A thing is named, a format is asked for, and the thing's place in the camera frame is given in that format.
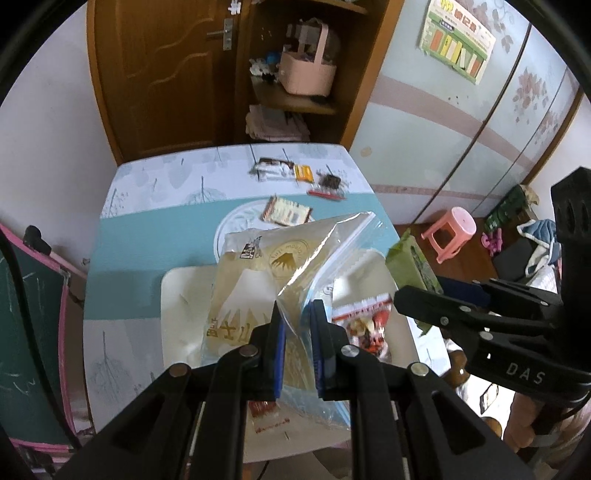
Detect clear zip bag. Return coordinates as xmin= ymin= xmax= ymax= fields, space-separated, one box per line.
xmin=274 ymin=211 xmax=385 ymax=432

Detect pink handled basket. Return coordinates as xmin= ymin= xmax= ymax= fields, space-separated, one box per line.
xmin=279 ymin=21 xmax=338 ymax=97

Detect patterned teal tablecloth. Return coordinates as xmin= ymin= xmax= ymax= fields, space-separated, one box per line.
xmin=83 ymin=143 xmax=451 ymax=462

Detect green patterned bag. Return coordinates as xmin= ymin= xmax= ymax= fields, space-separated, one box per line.
xmin=484 ymin=185 xmax=539 ymax=234

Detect small clear brown snack packet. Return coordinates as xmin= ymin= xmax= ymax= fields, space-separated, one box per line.
xmin=247 ymin=401 xmax=291 ymax=435

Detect pale floral wardrobe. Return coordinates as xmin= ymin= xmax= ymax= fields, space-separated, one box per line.
xmin=348 ymin=0 xmax=587 ymax=227

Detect black and white snack packet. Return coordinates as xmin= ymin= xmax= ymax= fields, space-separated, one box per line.
xmin=249 ymin=157 xmax=296 ymax=182

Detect wooden corner shelf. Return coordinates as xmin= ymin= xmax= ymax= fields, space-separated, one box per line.
xmin=233 ymin=0 xmax=404 ymax=151

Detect blue and white towel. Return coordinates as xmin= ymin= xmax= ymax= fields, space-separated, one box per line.
xmin=517 ymin=219 xmax=561 ymax=278

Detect red and white snack packet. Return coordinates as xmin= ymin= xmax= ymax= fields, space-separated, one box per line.
xmin=331 ymin=293 xmax=398 ymax=365

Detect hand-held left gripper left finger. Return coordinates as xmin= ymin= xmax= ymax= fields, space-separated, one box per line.
xmin=55 ymin=300 xmax=289 ymax=480

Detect stack of folded cloths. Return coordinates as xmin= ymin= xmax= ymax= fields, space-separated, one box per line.
xmin=245 ymin=105 xmax=311 ymax=141

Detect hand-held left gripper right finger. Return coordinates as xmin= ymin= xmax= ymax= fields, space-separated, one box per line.
xmin=310 ymin=300 xmax=532 ymax=480

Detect silver door handle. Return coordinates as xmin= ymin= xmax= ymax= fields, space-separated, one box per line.
xmin=206 ymin=18 xmax=236 ymax=51

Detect wooden door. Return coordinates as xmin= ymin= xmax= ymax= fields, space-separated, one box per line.
xmin=87 ymin=0 xmax=241 ymax=164

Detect small pink toy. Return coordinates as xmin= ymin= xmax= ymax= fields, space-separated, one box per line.
xmin=481 ymin=229 xmax=506 ymax=256

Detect white plastic tray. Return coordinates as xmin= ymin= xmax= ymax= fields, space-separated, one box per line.
xmin=159 ymin=249 xmax=416 ymax=464

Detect small toy figures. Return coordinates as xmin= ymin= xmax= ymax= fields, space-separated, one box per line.
xmin=249 ymin=53 xmax=282 ymax=84

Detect brown snack packet white label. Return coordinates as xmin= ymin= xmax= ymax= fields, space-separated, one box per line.
xmin=262 ymin=195 xmax=312 ymax=227

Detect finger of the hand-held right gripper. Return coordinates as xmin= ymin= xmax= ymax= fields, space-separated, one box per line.
xmin=393 ymin=285 xmax=557 ymax=347
xmin=436 ymin=276 xmax=564 ymax=324

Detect green chalkboard pink frame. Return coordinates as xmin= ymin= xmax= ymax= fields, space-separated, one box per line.
xmin=0 ymin=224 xmax=88 ymax=450

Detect green snack packet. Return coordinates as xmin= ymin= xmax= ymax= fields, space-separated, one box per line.
xmin=385 ymin=229 xmax=444 ymax=333

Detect dark storage box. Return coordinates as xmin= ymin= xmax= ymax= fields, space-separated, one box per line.
xmin=492 ymin=240 xmax=561 ymax=291

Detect pink plastic stool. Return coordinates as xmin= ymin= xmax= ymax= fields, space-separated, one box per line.
xmin=421 ymin=206 xmax=477 ymax=265

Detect wall poster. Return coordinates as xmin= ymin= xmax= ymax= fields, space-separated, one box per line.
xmin=418 ymin=0 xmax=497 ymax=86

